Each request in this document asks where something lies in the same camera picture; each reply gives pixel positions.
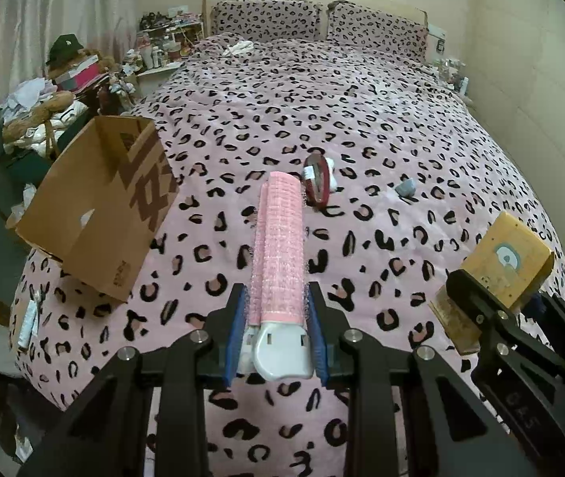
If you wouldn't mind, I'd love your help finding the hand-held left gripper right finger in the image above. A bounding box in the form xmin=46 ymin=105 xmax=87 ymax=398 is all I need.
xmin=307 ymin=281 xmax=542 ymax=477

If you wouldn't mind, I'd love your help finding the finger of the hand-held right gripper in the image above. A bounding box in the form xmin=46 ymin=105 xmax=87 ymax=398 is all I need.
xmin=445 ymin=269 xmax=526 ymax=359
xmin=525 ymin=291 xmax=565 ymax=373

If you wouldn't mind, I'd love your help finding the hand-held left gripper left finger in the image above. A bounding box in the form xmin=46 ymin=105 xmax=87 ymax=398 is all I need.
xmin=17 ymin=282 xmax=246 ymax=477

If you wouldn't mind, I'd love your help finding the small kraft paper box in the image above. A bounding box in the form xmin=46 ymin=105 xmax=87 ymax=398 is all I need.
xmin=429 ymin=211 xmax=555 ymax=356

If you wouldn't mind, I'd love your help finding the pink hair roller clip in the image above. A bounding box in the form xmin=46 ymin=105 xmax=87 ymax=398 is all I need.
xmin=243 ymin=171 xmax=315 ymax=382

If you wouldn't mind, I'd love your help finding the brown cardboard box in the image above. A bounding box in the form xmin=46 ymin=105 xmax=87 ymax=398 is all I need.
xmin=15 ymin=115 xmax=180 ymax=303

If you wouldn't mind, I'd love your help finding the red pouch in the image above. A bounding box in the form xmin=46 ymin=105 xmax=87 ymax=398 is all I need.
xmin=303 ymin=154 xmax=337 ymax=208

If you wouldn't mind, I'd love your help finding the white striped tube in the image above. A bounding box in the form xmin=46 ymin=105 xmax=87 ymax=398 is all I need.
xmin=18 ymin=298 xmax=42 ymax=349

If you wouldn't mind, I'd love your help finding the white wardrobe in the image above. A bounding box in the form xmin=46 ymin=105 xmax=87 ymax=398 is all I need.
xmin=466 ymin=0 xmax=565 ymax=259

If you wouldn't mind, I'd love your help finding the small bedside bottles cluster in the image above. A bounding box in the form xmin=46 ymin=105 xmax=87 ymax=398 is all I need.
xmin=434 ymin=57 xmax=472 ymax=95

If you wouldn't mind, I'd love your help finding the teal storage box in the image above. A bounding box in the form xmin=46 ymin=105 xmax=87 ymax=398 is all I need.
xmin=7 ymin=149 xmax=60 ymax=184

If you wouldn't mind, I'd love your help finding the white nightstand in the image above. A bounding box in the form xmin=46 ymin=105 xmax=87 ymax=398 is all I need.
xmin=136 ymin=62 xmax=184 ymax=97

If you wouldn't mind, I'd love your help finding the small plush toys cluster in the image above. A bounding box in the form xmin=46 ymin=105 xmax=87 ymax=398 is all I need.
xmin=96 ymin=60 xmax=137 ymax=110

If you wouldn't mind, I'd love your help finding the pink leopard print pillow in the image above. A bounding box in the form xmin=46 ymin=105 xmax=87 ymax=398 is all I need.
xmin=326 ymin=2 xmax=430 ymax=63
xmin=211 ymin=0 xmax=324 ymax=43

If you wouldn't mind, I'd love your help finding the brown teddy bear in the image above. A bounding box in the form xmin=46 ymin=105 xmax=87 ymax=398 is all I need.
xmin=2 ymin=92 xmax=75 ymax=140

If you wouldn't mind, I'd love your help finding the white crumpled cloth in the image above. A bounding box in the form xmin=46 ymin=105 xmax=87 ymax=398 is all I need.
xmin=220 ymin=40 xmax=254 ymax=56

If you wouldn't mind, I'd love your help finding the pink shoe box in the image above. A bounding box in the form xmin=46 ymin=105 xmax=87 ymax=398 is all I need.
xmin=54 ymin=56 xmax=102 ymax=91

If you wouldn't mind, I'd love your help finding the cluttered nightstand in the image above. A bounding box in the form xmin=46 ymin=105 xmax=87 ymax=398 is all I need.
xmin=136 ymin=7 xmax=206 ymax=70

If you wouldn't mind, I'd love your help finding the pile of light clothes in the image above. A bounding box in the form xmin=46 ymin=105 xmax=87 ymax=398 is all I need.
xmin=0 ymin=77 xmax=57 ymax=122

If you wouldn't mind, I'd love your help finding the dark green cap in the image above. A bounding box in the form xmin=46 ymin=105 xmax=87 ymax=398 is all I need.
xmin=46 ymin=35 xmax=85 ymax=66

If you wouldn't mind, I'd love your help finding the white curtain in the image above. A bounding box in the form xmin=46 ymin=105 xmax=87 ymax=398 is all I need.
xmin=0 ymin=0 xmax=137 ymax=95

